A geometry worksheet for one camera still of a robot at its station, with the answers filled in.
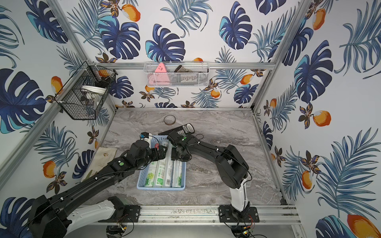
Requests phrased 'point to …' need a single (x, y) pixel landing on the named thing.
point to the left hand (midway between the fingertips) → (161, 147)
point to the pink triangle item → (160, 77)
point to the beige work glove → (103, 156)
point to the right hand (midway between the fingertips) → (176, 158)
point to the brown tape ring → (169, 120)
